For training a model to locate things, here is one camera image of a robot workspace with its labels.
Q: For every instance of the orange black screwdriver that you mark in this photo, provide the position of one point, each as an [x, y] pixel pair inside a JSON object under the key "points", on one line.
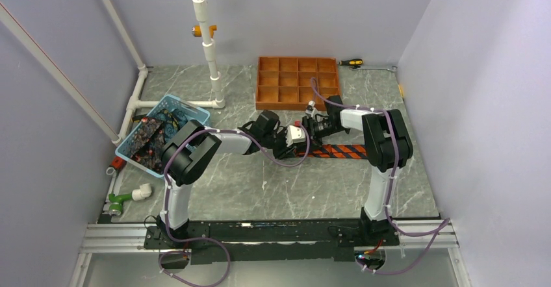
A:
{"points": [[353, 63]]}

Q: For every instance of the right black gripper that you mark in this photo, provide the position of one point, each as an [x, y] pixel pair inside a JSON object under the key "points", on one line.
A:
{"points": [[308, 125]]}

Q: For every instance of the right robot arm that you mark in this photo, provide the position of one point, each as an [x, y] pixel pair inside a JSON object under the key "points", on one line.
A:
{"points": [[387, 147]]}

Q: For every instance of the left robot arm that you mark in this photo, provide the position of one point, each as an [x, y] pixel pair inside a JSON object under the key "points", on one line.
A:
{"points": [[187, 155]]}

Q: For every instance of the silver wrench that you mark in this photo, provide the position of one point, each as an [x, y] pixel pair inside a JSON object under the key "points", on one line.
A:
{"points": [[392, 69]]}

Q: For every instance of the white diagonal wall pipe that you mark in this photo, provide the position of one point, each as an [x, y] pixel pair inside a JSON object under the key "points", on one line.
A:
{"points": [[26, 40]]}

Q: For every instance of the orange navy striped tie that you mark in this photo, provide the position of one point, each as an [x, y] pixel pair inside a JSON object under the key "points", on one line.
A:
{"points": [[348, 151]]}

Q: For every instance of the green white pipe fitting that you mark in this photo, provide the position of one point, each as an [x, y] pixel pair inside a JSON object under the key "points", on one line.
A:
{"points": [[116, 201]]}

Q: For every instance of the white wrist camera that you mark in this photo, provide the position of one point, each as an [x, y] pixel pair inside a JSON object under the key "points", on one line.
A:
{"points": [[311, 111], [296, 136]]}

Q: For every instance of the white pvc pipe stand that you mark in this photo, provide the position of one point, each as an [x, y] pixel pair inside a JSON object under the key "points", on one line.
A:
{"points": [[209, 48]]}

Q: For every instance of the brown compartment tray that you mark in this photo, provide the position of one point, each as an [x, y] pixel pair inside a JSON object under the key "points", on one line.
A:
{"points": [[283, 82]]}

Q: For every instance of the dark patterned ties pile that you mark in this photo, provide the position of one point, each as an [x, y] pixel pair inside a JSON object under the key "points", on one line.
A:
{"points": [[152, 134]]}

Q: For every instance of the blue plastic basket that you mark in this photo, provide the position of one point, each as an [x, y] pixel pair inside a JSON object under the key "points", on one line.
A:
{"points": [[169, 102]]}

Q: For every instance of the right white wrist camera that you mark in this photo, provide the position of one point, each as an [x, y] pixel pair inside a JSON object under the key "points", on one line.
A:
{"points": [[311, 111]]}

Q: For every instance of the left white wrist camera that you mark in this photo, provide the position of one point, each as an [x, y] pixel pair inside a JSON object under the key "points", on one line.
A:
{"points": [[296, 136]]}

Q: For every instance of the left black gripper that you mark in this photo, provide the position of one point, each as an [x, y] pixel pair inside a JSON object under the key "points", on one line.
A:
{"points": [[284, 152]]}

